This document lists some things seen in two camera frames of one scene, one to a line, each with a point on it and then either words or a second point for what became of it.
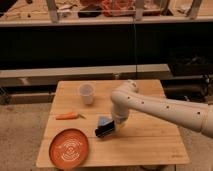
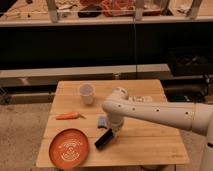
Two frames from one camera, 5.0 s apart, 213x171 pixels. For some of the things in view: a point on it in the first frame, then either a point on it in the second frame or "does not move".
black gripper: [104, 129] → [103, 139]
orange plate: [69, 148] does not move
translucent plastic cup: [86, 92] does not move
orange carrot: [69, 116] does not move
